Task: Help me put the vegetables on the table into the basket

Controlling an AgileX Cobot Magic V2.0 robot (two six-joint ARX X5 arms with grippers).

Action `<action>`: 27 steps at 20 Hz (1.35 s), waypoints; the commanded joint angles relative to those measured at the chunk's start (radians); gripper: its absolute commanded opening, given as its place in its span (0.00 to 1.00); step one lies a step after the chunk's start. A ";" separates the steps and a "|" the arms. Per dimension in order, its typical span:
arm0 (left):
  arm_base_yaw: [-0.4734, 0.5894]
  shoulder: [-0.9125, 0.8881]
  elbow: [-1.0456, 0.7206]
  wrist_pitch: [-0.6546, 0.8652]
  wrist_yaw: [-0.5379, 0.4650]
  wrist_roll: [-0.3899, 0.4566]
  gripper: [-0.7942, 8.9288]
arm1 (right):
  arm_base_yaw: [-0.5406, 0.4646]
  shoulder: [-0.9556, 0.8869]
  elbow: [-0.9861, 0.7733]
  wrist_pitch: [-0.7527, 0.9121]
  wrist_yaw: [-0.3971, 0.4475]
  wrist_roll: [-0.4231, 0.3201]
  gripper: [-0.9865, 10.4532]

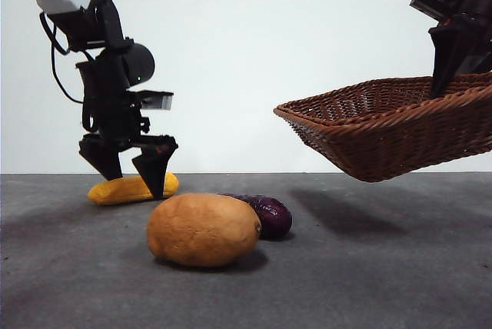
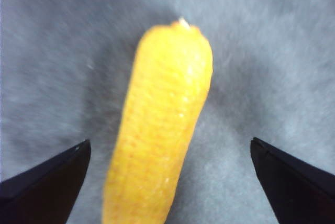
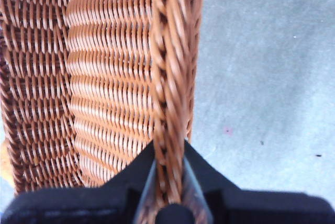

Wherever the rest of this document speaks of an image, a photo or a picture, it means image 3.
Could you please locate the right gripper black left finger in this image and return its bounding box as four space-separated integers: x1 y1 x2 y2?
0 141 158 224

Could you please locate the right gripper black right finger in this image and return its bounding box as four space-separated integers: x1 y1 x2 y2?
184 139 335 224

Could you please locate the brown wicker basket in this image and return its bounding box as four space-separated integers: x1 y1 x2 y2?
0 0 205 224

